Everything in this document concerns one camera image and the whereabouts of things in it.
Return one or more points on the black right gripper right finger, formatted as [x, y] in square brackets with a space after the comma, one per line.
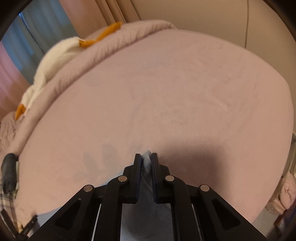
[198, 213]

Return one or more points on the pink quilted comforter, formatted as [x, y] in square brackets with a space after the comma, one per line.
[15, 133]

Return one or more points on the folded dark navy garment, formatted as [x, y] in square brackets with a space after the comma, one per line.
[9, 176]

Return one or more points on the blue white plaid cloth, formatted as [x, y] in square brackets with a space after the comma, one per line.
[7, 203]

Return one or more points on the white orange goose plush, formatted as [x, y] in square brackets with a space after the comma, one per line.
[59, 55]

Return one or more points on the pink bed sheet mattress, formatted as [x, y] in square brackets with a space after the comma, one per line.
[214, 113]

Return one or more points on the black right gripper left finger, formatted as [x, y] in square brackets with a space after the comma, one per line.
[94, 213]

